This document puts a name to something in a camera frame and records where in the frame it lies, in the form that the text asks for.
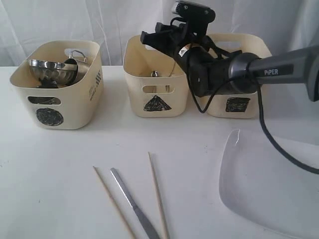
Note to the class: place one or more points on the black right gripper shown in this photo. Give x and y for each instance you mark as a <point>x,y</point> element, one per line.
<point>204,71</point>

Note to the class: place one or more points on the long steel spoon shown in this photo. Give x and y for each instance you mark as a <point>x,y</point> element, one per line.
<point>154,74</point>

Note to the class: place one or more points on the steel fork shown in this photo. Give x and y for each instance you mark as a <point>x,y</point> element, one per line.
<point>167,89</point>

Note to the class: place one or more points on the steel mug with folding handle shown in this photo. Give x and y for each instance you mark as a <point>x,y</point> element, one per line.
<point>82,67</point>

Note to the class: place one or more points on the large stainless steel bowl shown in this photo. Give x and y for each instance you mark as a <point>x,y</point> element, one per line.
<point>61,74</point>

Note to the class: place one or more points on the small steel cup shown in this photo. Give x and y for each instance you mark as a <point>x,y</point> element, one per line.
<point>45,100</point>

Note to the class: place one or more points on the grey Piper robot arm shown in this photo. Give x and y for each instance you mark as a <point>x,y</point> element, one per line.
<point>248,70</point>

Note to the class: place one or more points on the cream bin with triangle mark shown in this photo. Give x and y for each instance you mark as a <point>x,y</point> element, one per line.
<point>139,62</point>

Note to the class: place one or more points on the cream bin with square mark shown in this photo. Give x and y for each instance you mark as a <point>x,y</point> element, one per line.
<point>228,103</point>

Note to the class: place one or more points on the cream bin with circle mark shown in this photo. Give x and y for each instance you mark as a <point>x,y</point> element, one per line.
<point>78,101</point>

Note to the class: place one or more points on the white backdrop curtain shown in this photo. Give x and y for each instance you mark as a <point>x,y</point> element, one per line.
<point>284,25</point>

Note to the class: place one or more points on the white rectangular plate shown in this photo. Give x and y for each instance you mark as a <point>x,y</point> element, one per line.
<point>260,185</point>

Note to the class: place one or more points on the right wooden chopstick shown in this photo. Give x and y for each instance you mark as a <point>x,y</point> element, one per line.
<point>159,201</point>

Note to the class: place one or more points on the wooden chopstick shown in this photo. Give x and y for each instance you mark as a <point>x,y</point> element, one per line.
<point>159,201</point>
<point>115,205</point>

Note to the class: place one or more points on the left wooden chopstick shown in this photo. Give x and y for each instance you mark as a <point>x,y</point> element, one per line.
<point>115,205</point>

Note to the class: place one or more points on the steel table knife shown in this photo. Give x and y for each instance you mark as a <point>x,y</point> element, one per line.
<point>144,221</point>

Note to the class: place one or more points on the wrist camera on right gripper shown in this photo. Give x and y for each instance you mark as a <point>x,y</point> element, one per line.
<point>196,16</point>

